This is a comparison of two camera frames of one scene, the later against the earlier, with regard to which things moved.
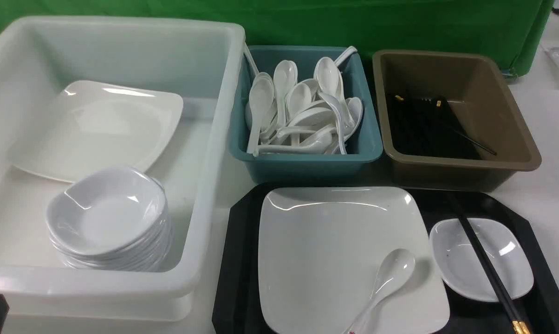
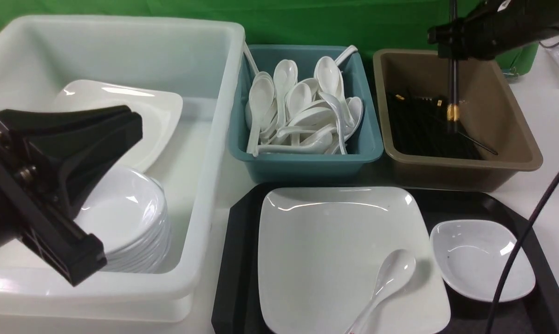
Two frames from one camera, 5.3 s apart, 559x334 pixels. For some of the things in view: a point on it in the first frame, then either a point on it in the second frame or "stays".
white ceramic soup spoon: [396, 270] stays
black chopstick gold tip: [517, 324] to [453, 107]
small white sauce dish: [462, 269] stays
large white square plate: [321, 250] stays
